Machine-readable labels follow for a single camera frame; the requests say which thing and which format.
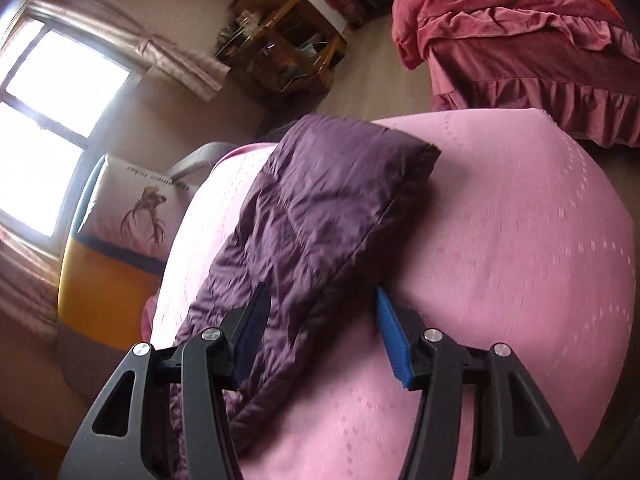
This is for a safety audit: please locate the bed with pink bedspread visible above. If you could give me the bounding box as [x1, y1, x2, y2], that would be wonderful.
[142, 109, 637, 480]

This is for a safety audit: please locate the grey curved cushion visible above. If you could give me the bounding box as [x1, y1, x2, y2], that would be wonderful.
[170, 141, 238, 177]

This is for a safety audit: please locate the cluttered wooden shelf unit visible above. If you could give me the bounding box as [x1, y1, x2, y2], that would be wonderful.
[215, 0, 348, 97]

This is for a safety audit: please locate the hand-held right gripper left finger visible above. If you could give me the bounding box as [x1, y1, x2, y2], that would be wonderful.
[62, 281, 273, 480]

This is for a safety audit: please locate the window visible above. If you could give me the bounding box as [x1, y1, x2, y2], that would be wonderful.
[0, 15, 143, 241]

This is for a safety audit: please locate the purple quilted down jacket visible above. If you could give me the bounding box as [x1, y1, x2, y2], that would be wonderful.
[167, 114, 442, 480]

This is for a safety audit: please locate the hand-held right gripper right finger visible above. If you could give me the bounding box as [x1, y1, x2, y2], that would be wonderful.
[375, 286, 586, 480]

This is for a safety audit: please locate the white deer print pillow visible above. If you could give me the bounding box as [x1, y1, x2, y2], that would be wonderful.
[75, 154, 201, 263]

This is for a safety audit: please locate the yellow and grey headboard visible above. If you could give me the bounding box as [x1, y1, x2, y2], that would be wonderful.
[56, 154, 166, 396]

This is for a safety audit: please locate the bed with red ruffled cover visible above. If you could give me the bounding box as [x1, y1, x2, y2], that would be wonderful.
[391, 0, 640, 149]

